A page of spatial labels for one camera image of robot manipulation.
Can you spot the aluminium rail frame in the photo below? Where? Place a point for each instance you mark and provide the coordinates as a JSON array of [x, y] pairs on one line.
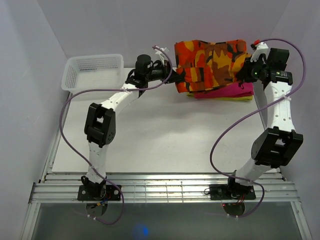
[[151, 188]]

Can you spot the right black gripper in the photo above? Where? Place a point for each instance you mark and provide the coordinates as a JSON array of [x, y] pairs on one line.
[[243, 75]]

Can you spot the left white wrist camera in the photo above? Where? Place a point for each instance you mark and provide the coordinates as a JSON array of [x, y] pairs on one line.
[[160, 53]]

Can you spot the orange camouflage trousers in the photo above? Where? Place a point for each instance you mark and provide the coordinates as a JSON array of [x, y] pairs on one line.
[[207, 66]]

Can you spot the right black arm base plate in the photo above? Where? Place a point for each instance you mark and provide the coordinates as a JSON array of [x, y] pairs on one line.
[[217, 193]]

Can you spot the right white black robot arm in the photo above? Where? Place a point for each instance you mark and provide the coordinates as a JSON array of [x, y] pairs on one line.
[[279, 142]]

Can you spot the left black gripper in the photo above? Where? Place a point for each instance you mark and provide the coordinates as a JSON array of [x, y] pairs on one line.
[[166, 69]]

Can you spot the yellow folded towel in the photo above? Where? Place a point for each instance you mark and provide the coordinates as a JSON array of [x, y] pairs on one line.
[[235, 99]]

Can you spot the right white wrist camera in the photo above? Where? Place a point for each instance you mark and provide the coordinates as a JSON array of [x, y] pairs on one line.
[[259, 48]]

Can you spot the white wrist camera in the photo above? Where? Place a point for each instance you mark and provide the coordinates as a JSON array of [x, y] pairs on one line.
[[160, 53], [259, 48]]

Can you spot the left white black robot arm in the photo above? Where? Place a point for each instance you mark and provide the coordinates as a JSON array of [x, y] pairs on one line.
[[100, 124]]

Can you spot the pink folded towel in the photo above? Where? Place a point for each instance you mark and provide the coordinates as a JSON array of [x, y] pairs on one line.
[[229, 91]]

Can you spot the white perforated plastic basket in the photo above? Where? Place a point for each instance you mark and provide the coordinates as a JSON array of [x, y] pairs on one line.
[[104, 71]]

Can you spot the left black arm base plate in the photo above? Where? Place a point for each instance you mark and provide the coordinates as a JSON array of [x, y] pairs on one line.
[[98, 193]]

